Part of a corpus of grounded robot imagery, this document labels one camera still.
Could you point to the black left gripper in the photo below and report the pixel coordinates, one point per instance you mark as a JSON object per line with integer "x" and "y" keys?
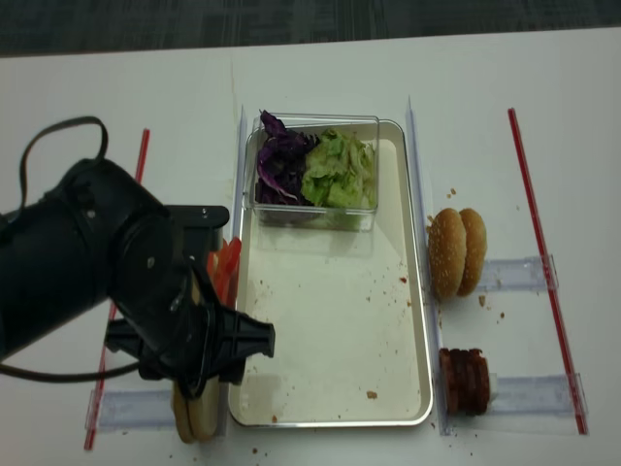
{"x": 172, "y": 321}

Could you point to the bun slice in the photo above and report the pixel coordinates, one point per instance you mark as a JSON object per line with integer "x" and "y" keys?
{"x": 203, "y": 411}
{"x": 180, "y": 410}

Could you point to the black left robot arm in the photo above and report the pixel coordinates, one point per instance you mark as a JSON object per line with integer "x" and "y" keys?
{"x": 99, "y": 235}

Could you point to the rear red tomato slice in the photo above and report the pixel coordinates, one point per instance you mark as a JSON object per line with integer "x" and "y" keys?
{"x": 230, "y": 262}

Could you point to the red tomato slice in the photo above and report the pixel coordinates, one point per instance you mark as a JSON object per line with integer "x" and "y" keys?
{"x": 220, "y": 274}
{"x": 230, "y": 262}

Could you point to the front red tomato slice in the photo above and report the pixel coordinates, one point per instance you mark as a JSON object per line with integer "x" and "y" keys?
{"x": 220, "y": 274}

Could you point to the green lettuce leaves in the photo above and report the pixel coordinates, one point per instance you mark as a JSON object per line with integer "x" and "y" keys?
{"x": 340, "y": 172}

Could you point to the lower left clear holder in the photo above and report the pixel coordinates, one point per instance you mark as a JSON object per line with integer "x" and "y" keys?
{"x": 110, "y": 410}

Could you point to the clear holder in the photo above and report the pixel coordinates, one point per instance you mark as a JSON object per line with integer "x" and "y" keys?
{"x": 536, "y": 273}
{"x": 110, "y": 410}
{"x": 541, "y": 395}

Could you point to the white rectangular metal tray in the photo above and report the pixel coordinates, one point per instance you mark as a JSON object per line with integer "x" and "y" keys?
{"x": 343, "y": 290}

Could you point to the clear plastic salad box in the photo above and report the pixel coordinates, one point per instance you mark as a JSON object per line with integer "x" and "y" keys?
{"x": 365, "y": 128}

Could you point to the purple cabbage leaves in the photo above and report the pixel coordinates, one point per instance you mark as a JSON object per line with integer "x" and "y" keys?
{"x": 281, "y": 163}

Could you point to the left red strip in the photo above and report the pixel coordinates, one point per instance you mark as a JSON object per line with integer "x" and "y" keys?
{"x": 140, "y": 155}

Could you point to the red strip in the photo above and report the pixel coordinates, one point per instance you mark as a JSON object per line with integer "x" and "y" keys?
{"x": 580, "y": 415}
{"x": 140, "y": 155}

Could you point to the sesame top bun left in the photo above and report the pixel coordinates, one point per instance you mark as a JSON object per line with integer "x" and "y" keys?
{"x": 447, "y": 250}

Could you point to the sesame bun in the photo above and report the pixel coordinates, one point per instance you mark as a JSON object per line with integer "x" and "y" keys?
{"x": 476, "y": 248}
{"x": 447, "y": 250}

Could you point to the white pusher block right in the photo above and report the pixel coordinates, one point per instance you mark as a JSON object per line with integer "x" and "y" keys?
{"x": 492, "y": 388}

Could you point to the sesame top bun right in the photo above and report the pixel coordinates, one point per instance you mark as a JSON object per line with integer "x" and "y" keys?
{"x": 476, "y": 248}

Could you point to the upper right clear holder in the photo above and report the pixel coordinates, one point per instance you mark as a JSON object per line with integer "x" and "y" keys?
{"x": 536, "y": 273}

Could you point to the lower right clear holder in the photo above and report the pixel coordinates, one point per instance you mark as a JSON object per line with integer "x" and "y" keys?
{"x": 541, "y": 395}

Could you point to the right red strip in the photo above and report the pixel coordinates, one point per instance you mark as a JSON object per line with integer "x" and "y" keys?
{"x": 580, "y": 415}

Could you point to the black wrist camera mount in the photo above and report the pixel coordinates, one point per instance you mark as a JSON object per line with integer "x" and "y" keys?
{"x": 202, "y": 225}

